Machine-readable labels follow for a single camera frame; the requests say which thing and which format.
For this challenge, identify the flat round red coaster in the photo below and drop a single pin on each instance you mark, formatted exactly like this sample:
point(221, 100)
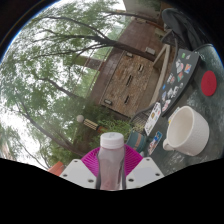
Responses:
point(209, 83)

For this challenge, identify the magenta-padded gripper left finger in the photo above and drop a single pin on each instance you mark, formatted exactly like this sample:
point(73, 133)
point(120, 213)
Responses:
point(78, 173)

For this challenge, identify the green potted plant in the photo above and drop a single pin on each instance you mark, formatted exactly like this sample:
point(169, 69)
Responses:
point(113, 128)

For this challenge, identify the grey wall box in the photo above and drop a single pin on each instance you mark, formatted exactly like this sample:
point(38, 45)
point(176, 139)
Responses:
point(150, 50)

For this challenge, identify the white ceramic mug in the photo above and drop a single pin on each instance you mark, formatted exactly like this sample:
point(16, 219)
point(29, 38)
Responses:
point(193, 133)

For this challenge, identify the white sticker-covered book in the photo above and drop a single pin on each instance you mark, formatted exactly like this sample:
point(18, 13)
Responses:
point(152, 118)

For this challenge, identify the pink drink bottle white cap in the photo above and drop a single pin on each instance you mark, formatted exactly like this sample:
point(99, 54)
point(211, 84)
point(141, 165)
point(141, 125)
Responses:
point(111, 166)

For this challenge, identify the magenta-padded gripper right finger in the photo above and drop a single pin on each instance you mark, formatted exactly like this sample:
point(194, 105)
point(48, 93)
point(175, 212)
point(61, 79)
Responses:
point(143, 171)

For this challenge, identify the small sticker-covered card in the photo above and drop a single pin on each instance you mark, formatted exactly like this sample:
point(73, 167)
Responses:
point(155, 143)

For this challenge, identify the globe-topped wooden lamp post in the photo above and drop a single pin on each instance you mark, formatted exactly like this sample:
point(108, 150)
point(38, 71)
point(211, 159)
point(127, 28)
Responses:
point(90, 124)

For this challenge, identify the black laptop with stickers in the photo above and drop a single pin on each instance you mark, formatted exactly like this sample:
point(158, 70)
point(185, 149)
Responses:
point(180, 80)

